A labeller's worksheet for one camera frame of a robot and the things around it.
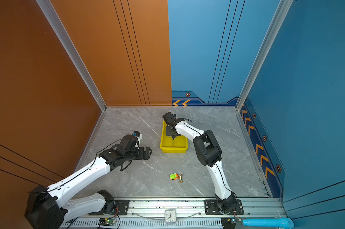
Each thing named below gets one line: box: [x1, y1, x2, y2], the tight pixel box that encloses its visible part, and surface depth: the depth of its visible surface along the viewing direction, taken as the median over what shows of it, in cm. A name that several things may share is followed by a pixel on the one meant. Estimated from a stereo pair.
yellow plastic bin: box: [160, 120, 189, 154], surface depth 96 cm
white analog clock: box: [164, 208, 177, 223], surface depth 71 cm
